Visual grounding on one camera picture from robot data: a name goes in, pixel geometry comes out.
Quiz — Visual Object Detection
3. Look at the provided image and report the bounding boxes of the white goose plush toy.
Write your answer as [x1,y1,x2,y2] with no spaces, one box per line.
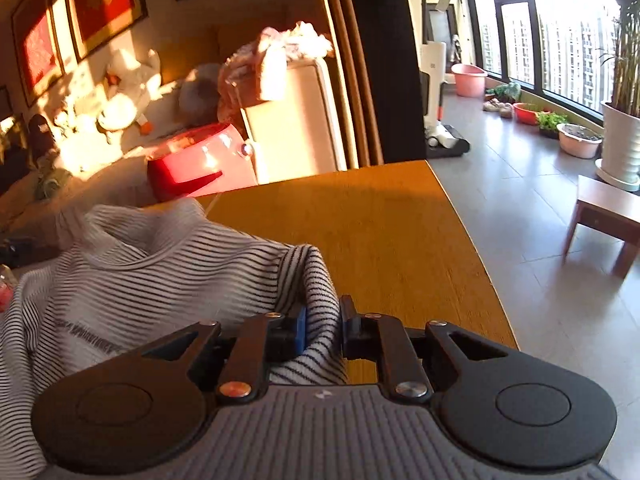
[98,49,162,136]

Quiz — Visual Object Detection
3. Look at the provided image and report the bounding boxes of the small wooden stool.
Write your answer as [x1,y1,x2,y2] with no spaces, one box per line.
[563,176,640,280]

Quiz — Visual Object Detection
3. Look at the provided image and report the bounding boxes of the white basin with soil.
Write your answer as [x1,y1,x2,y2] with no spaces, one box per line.
[556,122,603,159]

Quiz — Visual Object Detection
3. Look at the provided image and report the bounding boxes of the green clothes on sofa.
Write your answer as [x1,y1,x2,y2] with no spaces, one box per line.
[35,153,73,200]

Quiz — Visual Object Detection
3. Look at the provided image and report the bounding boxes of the tall bamboo plant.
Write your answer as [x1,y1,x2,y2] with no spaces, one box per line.
[608,0,639,118]

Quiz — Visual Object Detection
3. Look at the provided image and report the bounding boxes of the beige curtain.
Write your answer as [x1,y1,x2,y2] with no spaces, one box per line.
[320,0,384,169]

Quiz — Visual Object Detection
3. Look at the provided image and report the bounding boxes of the white floor cleaner appliance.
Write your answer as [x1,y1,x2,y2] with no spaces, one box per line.
[419,41,471,159]

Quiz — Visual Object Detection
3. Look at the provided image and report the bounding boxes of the red round stool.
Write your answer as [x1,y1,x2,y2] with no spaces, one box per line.
[146,122,258,203]

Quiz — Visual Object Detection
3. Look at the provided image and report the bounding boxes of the sofa with grey cover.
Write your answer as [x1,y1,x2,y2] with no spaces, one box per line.
[0,79,252,266]

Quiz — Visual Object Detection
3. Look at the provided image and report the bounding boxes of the red plastic basin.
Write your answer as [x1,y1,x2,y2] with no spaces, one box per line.
[513,102,549,126]

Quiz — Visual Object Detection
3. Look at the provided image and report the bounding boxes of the white cabinet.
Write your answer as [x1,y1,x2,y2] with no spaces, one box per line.
[235,60,347,184]

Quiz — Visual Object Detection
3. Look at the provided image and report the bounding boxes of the white plant pot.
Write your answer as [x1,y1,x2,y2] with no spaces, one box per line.
[596,103,640,193]

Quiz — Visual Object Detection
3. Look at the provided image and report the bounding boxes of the red framed picture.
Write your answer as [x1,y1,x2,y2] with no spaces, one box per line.
[65,0,148,61]
[11,0,65,106]

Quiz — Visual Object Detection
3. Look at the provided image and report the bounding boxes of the pink plastic basin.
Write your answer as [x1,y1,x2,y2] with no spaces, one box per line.
[451,63,487,98]

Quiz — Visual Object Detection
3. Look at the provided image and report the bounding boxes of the striped grey white garment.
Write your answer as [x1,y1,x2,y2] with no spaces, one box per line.
[1,198,346,479]

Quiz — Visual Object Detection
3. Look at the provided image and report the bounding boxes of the red framed picture middle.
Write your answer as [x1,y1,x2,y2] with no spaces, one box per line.
[65,0,148,61]

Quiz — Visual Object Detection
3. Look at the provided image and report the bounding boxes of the green leafy plants tray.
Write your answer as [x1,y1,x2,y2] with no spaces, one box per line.
[536,112,568,140]

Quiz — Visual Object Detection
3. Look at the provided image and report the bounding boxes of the red framed picture left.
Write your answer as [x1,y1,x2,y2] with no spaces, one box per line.
[11,0,65,106]

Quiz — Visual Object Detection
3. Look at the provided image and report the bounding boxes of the pile of pink clothes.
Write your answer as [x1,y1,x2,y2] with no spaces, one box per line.
[217,21,334,122]

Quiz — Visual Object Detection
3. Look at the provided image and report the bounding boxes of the grey round cushion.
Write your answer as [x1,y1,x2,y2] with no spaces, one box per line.
[178,63,220,126]

